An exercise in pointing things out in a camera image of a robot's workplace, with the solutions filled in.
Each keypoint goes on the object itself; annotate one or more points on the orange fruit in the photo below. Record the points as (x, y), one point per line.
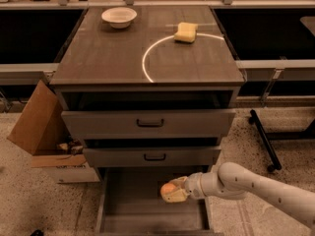
(167, 188)

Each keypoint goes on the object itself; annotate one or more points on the white bowl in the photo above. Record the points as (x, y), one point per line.
(119, 17)

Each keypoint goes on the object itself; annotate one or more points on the brown cardboard box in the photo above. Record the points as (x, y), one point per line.
(41, 132)

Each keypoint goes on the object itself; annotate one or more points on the yellow sponge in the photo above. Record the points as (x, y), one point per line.
(186, 32)

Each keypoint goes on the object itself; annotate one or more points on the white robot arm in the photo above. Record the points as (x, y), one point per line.
(232, 181)

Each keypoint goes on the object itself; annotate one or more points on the drawer with handle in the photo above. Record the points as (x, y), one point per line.
(148, 124)
(151, 156)

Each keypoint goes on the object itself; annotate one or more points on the middle drawer with handle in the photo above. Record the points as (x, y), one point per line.
(151, 156)

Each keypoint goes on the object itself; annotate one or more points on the top drawer with handle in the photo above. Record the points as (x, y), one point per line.
(148, 124)

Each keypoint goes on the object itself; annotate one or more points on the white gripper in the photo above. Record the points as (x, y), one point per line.
(194, 186)

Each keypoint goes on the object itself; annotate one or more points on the black wheeled stand base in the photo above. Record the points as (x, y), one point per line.
(266, 137)

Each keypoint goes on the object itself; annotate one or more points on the open bottom drawer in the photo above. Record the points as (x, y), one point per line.
(131, 204)

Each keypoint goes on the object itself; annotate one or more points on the grey drawer cabinet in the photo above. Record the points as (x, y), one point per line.
(143, 67)

